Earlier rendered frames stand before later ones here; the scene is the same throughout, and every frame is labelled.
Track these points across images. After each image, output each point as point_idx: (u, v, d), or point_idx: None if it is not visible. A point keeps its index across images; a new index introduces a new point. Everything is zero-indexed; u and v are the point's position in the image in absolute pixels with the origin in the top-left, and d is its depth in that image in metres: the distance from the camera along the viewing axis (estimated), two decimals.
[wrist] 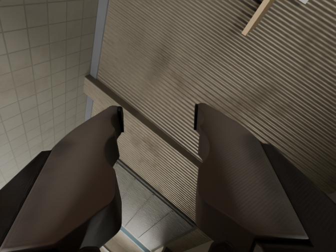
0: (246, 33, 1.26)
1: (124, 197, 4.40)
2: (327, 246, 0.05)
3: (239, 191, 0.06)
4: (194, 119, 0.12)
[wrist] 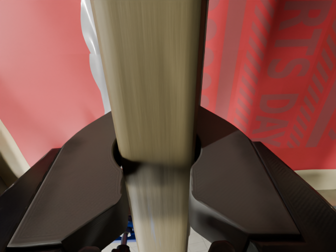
0: None
1: None
2: (318, 240, 0.05)
3: (232, 190, 0.06)
4: None
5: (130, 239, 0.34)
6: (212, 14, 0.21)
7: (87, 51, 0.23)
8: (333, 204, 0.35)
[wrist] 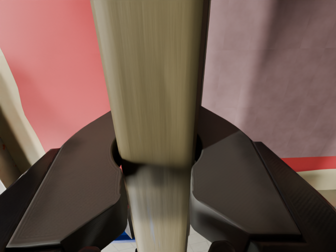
0: None
1: None
2: (319, 241, 0.05)
3: (233, 190, 0.06)
4: None
5: None
6: None
7: None
8: None
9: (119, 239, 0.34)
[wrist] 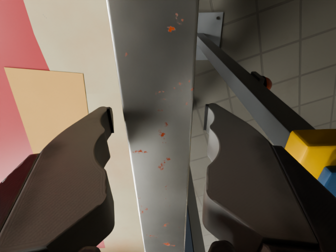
0: None
1: None
2: None
3: (248, 193, 0.06)
4: (204, 119, 0.12)
5: None
6: None
7: None
8: None
9: None
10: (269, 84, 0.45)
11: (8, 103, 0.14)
